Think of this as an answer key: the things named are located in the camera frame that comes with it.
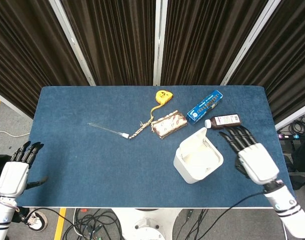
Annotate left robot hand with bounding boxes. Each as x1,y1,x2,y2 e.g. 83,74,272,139
0,141,49,198

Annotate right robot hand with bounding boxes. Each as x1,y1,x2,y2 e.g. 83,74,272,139
218,126,280,185

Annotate white square container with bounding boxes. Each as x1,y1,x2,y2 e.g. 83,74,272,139
173,126,224,185

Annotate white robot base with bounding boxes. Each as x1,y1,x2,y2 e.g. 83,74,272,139
111,208,182,240

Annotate black power strip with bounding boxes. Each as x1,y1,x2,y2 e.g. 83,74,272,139
277,133,303,141

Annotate black and white sneaker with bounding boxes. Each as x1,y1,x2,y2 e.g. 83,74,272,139
24,208,49,233

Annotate brown medicine bottle white cap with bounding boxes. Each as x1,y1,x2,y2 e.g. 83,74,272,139
204,113,243,130

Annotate blue toothpaste box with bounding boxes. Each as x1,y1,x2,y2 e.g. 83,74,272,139
186,90,224,126

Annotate brown patterned pouch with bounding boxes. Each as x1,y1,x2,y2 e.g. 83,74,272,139
150,110,188,140

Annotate clear thin pipette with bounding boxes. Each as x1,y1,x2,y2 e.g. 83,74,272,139
88,121,130,140

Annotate yellow tape measure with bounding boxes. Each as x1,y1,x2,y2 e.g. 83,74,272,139
155,90,174,104

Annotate dark brown pleated curtain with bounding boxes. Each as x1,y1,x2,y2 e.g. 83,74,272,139
0,0,305,125

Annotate white floor cable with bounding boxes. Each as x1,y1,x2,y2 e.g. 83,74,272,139
0,131,31,139

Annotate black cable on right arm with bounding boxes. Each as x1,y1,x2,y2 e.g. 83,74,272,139
176,190,268,240

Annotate coiled black cables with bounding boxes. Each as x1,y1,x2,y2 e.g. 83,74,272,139
279,113,305,137

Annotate bundle of black floor cables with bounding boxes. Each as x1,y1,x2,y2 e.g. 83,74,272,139
61,208,125,240

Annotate white partition frame post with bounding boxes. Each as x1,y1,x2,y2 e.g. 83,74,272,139
152,0,168,87
47,0,97,87
220,0,279,86

